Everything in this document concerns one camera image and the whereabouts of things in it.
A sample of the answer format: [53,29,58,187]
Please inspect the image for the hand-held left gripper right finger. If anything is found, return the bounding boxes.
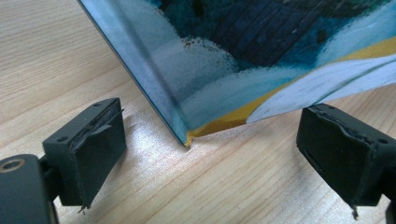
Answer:
[295,103,396,220]

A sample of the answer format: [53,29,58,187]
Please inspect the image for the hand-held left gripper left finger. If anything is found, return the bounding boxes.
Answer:
[42,97,128,215]

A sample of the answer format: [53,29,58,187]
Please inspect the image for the illustrated blue picture book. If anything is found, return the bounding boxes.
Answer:
[77,0,396,147]

